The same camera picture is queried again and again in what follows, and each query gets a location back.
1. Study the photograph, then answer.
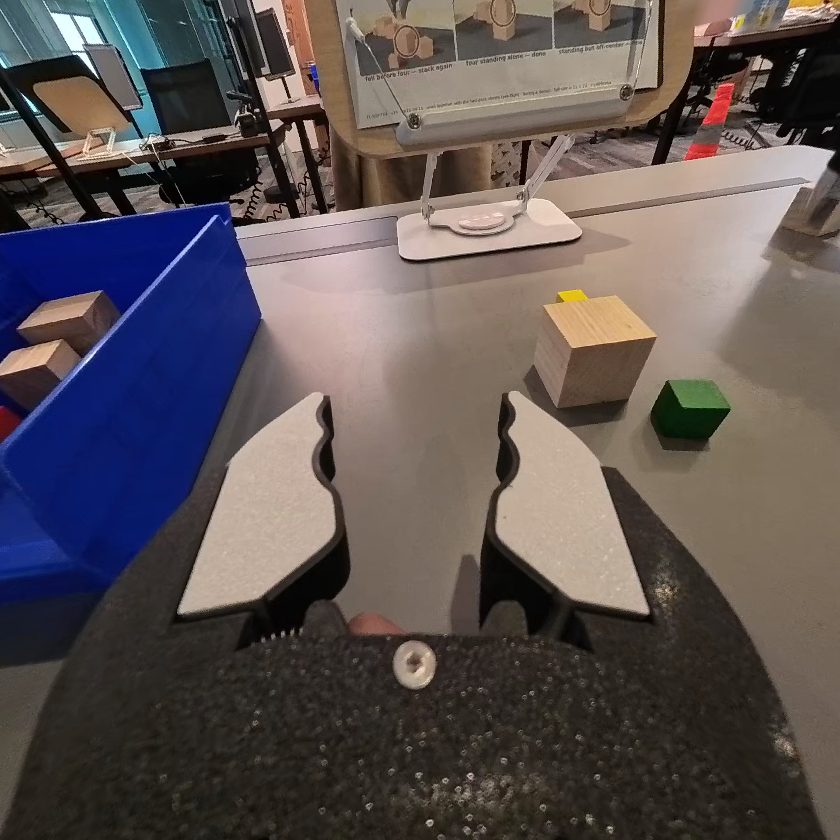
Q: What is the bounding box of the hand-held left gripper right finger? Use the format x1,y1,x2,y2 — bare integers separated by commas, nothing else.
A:
479,390,652,621

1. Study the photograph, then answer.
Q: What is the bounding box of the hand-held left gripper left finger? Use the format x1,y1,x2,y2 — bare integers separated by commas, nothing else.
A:
176,392,347,621

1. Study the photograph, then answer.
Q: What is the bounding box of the blue plastic bin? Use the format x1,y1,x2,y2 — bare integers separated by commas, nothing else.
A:
0,203,262,667

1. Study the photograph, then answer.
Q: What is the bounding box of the green wooden cube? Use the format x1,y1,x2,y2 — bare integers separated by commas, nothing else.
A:
651,378,731,441

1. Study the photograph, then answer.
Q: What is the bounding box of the large pale wooden cube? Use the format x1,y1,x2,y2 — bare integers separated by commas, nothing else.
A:
533,295,658,409

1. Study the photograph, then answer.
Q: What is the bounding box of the medium pale wooden cube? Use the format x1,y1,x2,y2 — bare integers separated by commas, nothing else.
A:
780,180,840,237

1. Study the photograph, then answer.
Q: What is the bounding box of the natural wooden cube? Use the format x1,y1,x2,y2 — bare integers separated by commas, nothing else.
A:
16,290,122,355
0,339,83,413

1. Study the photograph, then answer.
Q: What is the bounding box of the white document stand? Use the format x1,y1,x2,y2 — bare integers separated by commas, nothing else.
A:
344,16,647,262

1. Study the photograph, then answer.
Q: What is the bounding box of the wooden office desk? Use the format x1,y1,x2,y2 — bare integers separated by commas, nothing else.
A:
0,95,329,221

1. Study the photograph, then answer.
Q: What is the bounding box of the orange traffic cone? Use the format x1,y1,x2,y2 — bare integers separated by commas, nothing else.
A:
684,83,735,161

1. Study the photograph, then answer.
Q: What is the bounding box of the instruction sheet on stand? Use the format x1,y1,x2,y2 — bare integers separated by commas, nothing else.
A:
305,0,695,160

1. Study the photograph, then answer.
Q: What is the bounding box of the black office chair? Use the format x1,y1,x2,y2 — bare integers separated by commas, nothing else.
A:
141,59,263,204

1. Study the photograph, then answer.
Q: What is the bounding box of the printed instruction sheet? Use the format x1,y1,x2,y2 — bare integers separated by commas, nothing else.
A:
335,0,660,129

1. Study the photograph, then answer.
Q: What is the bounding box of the small document stand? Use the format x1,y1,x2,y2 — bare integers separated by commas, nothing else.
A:
26,56,142,161

